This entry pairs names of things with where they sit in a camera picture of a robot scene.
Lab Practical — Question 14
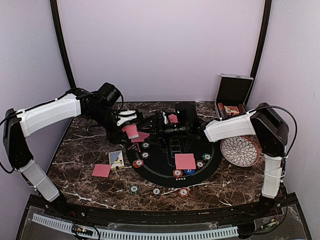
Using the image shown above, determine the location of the purple and orange chip roll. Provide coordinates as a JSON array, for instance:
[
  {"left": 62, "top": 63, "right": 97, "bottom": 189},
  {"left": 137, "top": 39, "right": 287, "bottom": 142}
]
[{"left": 217, "top": 102, "right": 227, "bottom": 119}]

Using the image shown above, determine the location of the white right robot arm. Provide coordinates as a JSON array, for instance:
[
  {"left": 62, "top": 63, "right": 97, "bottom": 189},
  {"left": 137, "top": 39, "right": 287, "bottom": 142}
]
[{"left": 155, "top": 102, "right": 290, "bottom": 217}]

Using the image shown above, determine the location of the brown chip roll in case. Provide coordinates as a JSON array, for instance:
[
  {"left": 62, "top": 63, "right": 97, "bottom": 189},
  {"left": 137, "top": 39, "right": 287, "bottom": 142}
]
[{"left": 237, "top": 104, "right": 247, "bottom": 115}]

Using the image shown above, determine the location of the black corner frame post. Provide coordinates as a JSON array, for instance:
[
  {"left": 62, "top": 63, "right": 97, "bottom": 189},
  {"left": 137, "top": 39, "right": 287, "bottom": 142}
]
[{"left": 250, "top": 0, "right": 272, "bottom": 79}]

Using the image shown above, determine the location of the red yellow poker chip stack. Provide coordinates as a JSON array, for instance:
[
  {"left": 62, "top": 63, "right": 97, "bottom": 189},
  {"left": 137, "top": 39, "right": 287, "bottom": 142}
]
[{"left": 178, "top": 188, "right": 190, "bottom": 198}]

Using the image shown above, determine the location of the blue backed card deck box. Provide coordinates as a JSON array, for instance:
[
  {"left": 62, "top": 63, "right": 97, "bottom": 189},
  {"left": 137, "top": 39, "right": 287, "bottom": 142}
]
[{"left": 108, "top": 150, "right": 125, "bottom": 170}]

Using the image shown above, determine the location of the black red poker chip stack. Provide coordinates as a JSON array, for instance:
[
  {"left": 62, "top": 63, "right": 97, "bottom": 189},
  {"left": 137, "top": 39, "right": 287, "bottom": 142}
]
[{"left": 152, "top": 187, "right": 161, "bottom": 196}]

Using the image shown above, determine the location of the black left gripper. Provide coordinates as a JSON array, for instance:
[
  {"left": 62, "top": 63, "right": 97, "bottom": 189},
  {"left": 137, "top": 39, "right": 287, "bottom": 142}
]
[{"left": 88, "top": 106, "right": 131, "bottom": 145}]

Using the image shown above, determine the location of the red triangle all-in marker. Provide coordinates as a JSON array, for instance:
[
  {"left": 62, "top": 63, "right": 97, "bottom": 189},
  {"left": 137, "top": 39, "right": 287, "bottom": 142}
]
[{"left": 127, "top": 142, "right": 141, "bottom": 153}]

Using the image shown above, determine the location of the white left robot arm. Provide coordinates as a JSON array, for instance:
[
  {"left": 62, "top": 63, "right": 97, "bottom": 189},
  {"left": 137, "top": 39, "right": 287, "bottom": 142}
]
[{"left": 1, "top": 83, "right": 124, "bottom": 218}]

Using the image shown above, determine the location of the black left frame post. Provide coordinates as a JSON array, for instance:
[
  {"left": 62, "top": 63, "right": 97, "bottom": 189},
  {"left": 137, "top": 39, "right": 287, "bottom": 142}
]
[{"left": 49, "top": 0, "right": 77, "bottom": 89}]

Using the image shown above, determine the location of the red backed card deck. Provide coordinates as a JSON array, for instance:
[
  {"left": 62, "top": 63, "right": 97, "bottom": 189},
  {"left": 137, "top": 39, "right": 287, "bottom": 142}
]
[{"left": 122, "top": 124, "right": 139, "bottom": 139}]

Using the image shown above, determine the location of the white slotted cable duct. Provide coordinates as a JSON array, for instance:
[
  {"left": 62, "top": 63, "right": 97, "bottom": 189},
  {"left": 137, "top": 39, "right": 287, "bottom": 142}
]
[{"left": 31, "top": 213, "right": 239, "bottom": 240}]

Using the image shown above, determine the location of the boxed card deck in case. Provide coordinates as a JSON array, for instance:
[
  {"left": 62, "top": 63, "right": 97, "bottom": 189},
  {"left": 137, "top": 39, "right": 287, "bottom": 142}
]
[{"left": 224, "top": 105, "right": 240, "bottom": 117}]

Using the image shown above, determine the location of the patterned ceramic plate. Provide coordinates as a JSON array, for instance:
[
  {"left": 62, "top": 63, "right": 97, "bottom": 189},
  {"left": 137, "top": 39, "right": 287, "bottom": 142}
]
[{"left": 220, "top": 136, "right": 260, "bottom": 167}]

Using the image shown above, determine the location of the blue small blind button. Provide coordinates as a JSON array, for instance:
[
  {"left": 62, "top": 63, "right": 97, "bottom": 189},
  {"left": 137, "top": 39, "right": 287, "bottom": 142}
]
[{"left": 184, "top": 169, "right": 196, "bottom": 175}]

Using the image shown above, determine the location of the green poker chip stack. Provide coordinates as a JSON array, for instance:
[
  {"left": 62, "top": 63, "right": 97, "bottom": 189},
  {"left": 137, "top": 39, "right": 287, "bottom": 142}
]
[{"left": 129, "top": 185, "right": 140, "bottom": 195}]

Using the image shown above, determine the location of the round black poker mat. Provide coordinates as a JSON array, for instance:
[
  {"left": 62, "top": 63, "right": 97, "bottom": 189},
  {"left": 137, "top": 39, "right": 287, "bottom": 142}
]
[{"left": 125, "top": 113, "right": 224, "bottom": 188}]

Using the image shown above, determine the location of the aluminium poker case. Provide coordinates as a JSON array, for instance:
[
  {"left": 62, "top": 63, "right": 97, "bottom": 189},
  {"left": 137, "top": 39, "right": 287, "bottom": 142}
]
[{"left": 215, "top": 73, "right": 254, "bottom": 121}]

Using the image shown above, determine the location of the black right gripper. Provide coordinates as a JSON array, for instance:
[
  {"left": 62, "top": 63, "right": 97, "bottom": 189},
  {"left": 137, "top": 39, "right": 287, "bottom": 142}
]
[{"left": 137, "top": 116, "right": 190, "bottom": 148}]

